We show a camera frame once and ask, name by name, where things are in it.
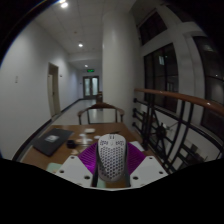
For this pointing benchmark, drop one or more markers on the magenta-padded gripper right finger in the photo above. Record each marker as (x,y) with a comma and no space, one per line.
(146,169)

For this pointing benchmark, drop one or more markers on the round white coaster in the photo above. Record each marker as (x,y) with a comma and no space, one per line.
(89,130)

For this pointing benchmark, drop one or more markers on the green exit sign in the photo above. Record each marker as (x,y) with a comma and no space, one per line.
(90,70)

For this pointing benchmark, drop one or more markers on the wooden armchair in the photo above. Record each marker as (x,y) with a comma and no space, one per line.
(101,111)

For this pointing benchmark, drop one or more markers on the small black box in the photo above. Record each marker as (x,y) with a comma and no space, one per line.
(70,144)

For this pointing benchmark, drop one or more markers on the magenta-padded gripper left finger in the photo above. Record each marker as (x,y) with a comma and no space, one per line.
(76,168)

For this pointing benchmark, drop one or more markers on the white perforated computer mouse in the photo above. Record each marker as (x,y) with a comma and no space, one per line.
(111,156)

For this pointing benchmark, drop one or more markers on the black railing with wooden handrail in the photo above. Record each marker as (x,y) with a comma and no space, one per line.
(180,126)

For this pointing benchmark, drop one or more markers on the pale green mouse pad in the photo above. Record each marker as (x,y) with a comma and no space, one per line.
(53,166)

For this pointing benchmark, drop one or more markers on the black laptop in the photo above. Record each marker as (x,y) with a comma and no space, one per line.
(52,140)

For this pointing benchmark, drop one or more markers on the beige side door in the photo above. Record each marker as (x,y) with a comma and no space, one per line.
(53,90)

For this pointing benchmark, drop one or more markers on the double glass door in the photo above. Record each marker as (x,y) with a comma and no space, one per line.
(90,86)

